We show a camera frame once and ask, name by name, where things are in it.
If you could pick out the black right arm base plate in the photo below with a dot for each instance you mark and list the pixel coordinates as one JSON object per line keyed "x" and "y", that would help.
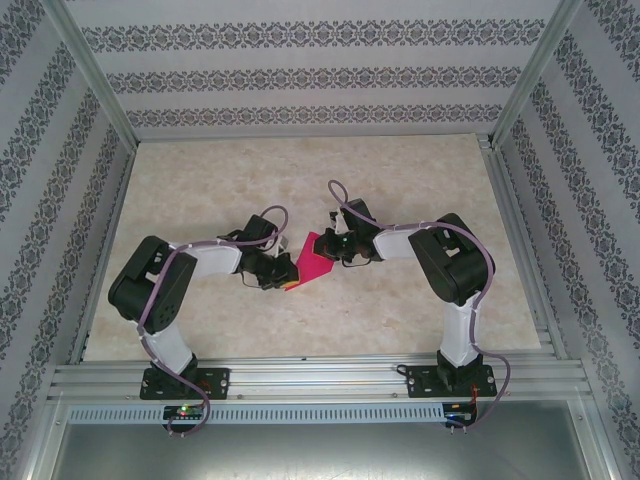
{"x": 417, "y": 382}

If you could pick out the aluminium mounting rail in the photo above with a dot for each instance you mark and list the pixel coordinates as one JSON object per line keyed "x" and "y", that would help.
{"x": 320, "y": 380}

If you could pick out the aluminium frame post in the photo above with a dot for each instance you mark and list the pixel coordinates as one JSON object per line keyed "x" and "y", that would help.
{"x": 537, "y": 70}
{"x": 95, "y": 70}

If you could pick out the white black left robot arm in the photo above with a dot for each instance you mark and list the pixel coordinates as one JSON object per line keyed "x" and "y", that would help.
{"x": 170, "y": 345}

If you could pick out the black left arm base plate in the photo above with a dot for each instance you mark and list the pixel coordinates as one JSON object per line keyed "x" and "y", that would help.
{"x": 215, "y": 382}

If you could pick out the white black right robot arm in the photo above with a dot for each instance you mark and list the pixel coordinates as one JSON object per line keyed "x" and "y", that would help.
{"x": 460, "y": 330}

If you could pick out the right controller circuit board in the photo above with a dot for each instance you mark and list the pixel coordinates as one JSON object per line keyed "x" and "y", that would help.
{"x": 460, "y": 417}

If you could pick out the controller circuit board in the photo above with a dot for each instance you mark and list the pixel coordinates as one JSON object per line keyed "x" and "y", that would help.
{"x": 460, "y": 417}
{"x": 184, "y": 412}

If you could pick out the left controller circuit board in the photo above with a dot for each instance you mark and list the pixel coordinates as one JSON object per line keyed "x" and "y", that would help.
{"x": 184, "y": 412}

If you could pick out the aluminium side rail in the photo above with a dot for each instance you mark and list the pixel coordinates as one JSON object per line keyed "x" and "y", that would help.
{"x": 525, "y": 260}

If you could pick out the grey metal sheet panel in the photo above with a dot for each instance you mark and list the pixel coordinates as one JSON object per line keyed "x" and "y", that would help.
{"x": 320, "y": 450}

